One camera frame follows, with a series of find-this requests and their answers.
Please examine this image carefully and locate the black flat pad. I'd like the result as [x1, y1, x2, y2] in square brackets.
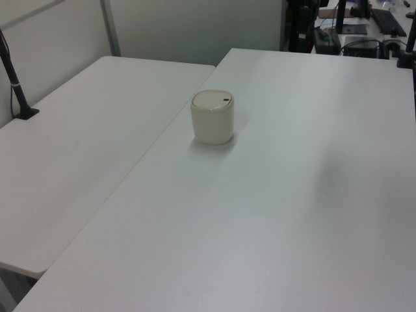
[341, 25, 369, 35]

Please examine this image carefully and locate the beige small trash bin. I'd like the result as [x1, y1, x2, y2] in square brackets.
[190, 89, 235, 146]

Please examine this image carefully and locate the black electronics box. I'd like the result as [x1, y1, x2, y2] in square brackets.
[341, 35, 391, 60]

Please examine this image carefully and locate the black box device green connector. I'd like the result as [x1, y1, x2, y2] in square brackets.
[313, 27, 342, 55]

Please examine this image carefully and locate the black keyboard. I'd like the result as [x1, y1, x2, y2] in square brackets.
[370, 8, 408, 37]

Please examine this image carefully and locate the black monitor stand pole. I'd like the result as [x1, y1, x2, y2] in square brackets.
[335, 0, 347, 34]

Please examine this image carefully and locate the brown cardboard piece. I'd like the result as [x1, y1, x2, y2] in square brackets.
[318, 8, 354, 20]

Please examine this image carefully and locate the black equipment rack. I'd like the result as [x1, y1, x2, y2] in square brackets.
[285, 0, 318, 53]

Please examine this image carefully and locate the black camera pole with clamp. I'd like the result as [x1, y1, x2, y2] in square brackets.
[0, 27, 40, 120]

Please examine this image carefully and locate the black pole with table clamp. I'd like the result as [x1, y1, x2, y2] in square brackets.
[395, 0, 416, 70]

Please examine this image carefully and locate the grey metal partition post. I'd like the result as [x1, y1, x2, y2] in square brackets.
[99, 0, 122, 58]

